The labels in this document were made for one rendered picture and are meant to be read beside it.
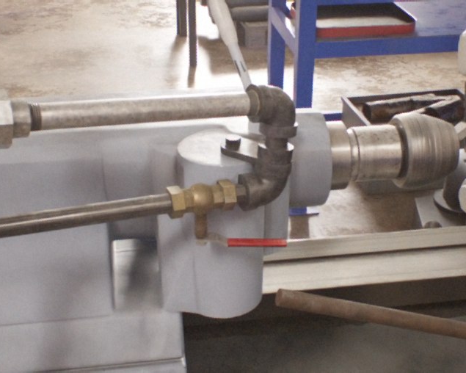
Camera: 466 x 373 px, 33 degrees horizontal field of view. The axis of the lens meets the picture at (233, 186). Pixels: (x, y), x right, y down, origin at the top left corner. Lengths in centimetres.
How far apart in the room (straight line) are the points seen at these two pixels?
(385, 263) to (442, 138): 33
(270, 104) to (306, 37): 203
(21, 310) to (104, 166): 17
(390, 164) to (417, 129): 5
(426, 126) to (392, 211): 215
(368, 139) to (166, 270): 27
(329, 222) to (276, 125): 225
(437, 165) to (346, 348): 39
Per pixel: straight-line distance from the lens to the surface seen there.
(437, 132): 91
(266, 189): 72
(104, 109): 63
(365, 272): 117
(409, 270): 118
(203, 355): 117
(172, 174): 77
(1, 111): 60
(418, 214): 272
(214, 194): 70
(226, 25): 80
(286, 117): 70
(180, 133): 80
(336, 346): 120
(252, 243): 73
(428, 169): 91
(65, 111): 62
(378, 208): 306
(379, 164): 90
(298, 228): 289
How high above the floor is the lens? 148
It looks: 28 degrees down
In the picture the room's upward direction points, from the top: straight up
